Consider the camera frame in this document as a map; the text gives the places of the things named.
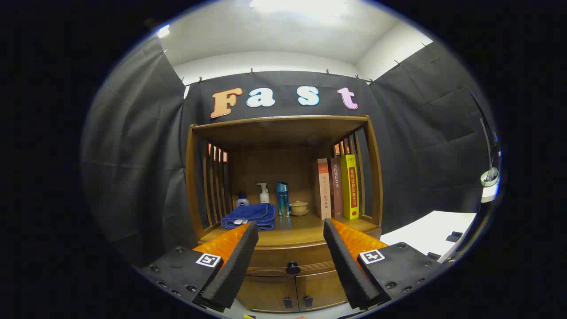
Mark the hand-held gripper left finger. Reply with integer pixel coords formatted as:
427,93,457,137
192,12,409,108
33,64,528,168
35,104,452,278
137,222,260,313

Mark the blue glass bottle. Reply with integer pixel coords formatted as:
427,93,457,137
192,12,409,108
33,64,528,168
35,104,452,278
276,182,290,218

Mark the white round device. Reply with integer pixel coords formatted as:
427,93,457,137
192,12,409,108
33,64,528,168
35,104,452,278
481,168,501,203

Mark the wooden drawer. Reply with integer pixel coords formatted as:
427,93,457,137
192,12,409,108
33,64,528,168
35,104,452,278
244,241,342,277

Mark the wooden cabinet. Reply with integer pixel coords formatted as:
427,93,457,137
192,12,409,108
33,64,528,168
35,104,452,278
185,115,384,313

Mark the yellow book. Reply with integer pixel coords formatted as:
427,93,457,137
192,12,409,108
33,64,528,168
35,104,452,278
340,154,360,220

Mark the beige book with orange spine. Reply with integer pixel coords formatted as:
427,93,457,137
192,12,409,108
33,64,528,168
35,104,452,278
317,159,332,220

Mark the brown book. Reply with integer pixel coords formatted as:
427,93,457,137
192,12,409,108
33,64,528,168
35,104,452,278
330,157,344,218

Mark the wooden countertop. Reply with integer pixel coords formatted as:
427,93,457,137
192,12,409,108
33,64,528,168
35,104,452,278
199,213,381,248

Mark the wooden cabinet door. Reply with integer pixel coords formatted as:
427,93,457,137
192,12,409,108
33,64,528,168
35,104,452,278
237,276,298,313
296,271,348,311

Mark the blue folded towel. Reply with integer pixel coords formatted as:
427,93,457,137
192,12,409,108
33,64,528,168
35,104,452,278
221,203,276,231

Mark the white side table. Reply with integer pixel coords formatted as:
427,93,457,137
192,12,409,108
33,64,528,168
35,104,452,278
380,210,478,263

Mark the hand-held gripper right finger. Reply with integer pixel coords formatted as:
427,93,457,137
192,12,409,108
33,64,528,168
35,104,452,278
322,218,446,311

